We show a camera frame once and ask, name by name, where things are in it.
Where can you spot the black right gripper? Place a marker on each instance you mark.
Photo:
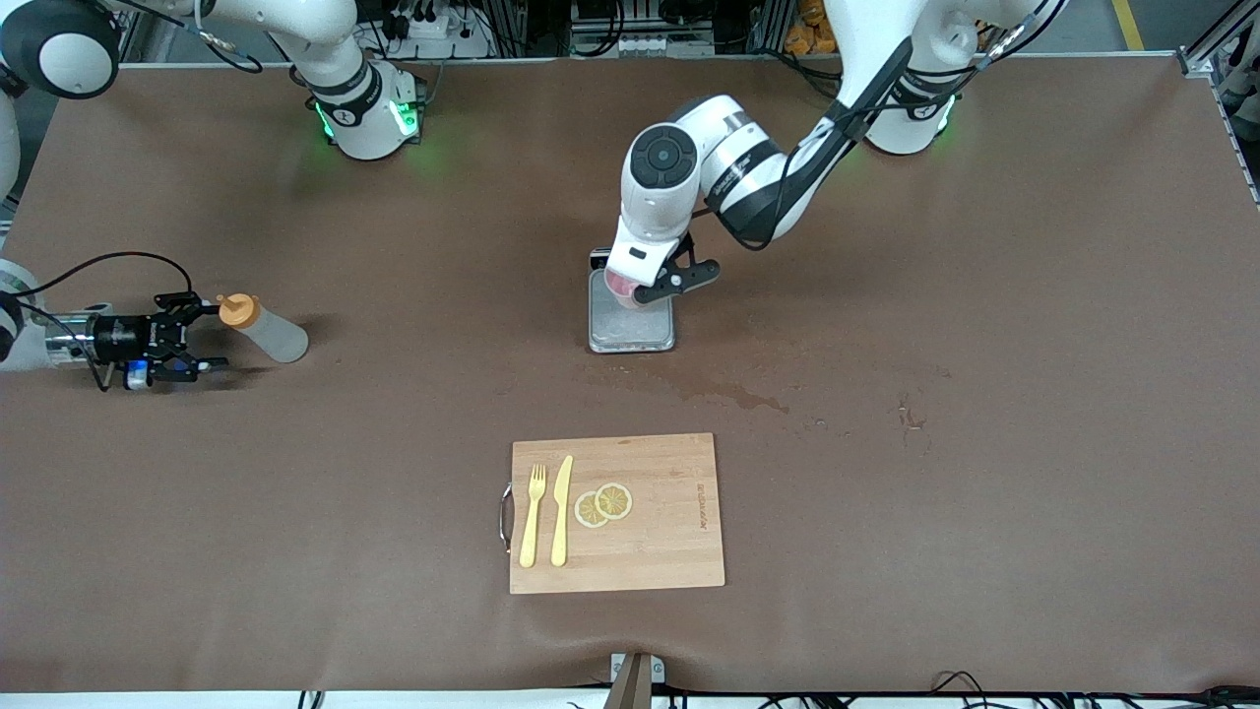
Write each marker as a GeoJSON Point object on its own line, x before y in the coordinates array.
{"type": "Point", "coordinates": [118, 337]}

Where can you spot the translucent squeeze bottle orange cap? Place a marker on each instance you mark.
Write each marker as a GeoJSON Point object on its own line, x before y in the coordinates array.
{"type": "Point", "coordinates": [276, 340]}

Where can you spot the pink plastic cup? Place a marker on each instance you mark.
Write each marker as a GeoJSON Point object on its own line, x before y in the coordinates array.
{"type": "Point", "coordinates": [620, 286]}

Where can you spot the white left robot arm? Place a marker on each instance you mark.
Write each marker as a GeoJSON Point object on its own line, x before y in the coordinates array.
{"type": "Point", "coordinates": [748, 167]}

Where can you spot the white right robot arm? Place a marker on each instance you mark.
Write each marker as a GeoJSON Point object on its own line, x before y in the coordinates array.
{"type": "Point", "coordinates": [345, 89]}

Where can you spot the yellow plastic fork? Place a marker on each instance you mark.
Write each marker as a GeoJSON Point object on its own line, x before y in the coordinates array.
{"type": "Point", "coordinates": [530, 537]}

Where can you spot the white power strip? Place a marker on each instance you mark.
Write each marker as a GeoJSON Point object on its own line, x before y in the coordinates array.
{"type": "Point", "coordinates": [433, 25]}

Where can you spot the yellow plastic knife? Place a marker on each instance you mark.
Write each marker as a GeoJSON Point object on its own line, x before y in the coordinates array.
{"type": "Point", "coordinates": [560, 522]}

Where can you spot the lemon slice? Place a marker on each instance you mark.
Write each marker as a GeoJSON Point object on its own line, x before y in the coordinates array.
{"type": "Point", "coordinates": [615, 500]}
{"type": "Point", "coordinates": [585, 511]}

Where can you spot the grey digital kitchen scale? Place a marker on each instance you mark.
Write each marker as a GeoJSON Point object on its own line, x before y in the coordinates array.
{"type": "Point", "coordinates": [640, 330]}

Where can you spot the black electronics box white connectors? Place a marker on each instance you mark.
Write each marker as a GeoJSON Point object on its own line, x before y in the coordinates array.
{"type": "Point", "coordinates": [640, 30]}

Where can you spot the orange snack bag pile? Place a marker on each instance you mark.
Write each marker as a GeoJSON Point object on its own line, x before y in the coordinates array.
{"type": "Point", "coordinates": [809, 25]}

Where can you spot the metal table edge bracket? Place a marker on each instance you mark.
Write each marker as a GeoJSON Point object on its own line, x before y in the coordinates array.
{"type": "Point", "coordinates": [637, 675]}

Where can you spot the aluminium frame profile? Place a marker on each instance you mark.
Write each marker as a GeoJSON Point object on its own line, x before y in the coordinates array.
{"type": "Point", "coordinates": [1206, 54]}

